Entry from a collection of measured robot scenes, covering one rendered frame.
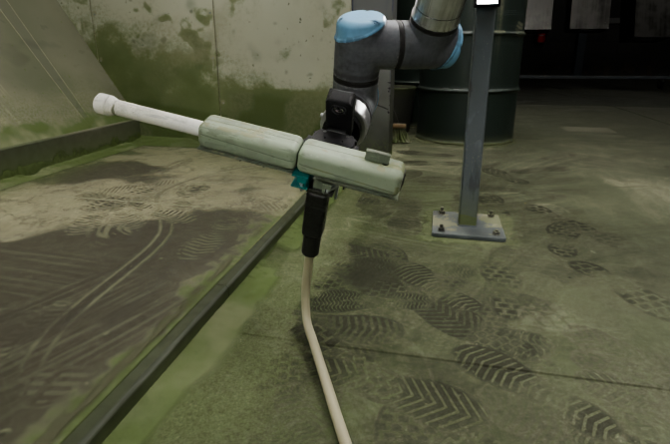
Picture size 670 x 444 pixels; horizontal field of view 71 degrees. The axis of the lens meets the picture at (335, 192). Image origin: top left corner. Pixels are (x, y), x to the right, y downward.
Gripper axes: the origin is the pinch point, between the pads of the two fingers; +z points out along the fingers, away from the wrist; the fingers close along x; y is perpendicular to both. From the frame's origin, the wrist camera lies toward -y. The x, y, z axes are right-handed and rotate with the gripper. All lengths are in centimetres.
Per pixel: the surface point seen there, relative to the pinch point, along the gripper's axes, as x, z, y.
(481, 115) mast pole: -31, -65, 14
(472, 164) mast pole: -33, -60, 27
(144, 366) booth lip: 18.8, 21.2, 26.5
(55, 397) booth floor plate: 26.9, 29.6, 25.2
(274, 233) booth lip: 15, -32, 44
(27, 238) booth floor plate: 74, -14, 51
